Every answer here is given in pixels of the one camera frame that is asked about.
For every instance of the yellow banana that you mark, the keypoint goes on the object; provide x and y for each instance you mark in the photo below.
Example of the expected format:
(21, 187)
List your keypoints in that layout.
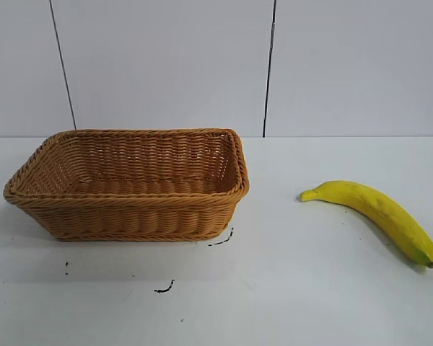
(382, 212)

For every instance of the brown woven wicker basket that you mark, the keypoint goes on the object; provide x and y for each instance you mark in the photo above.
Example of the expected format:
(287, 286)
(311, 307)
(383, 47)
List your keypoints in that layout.
(130, 216)

